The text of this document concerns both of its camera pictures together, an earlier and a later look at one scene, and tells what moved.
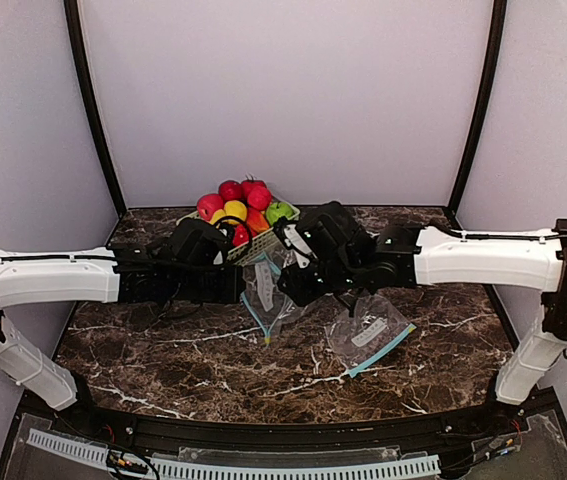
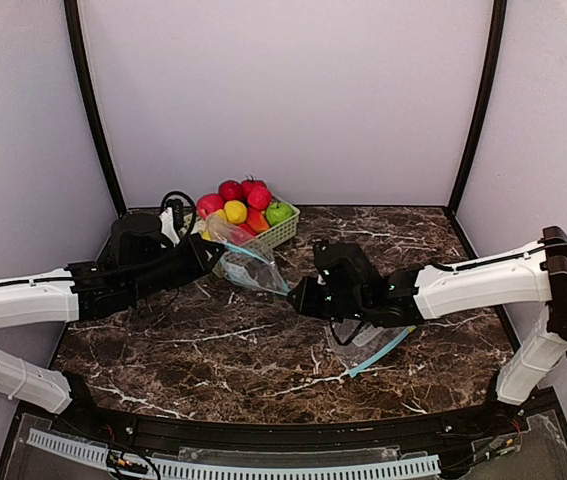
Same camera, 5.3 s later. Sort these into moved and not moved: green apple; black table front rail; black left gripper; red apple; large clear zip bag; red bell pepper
Moved: black left gripper; large clear zip bag
Not moved: black table front rail; red apple; green apple; red bell pepper
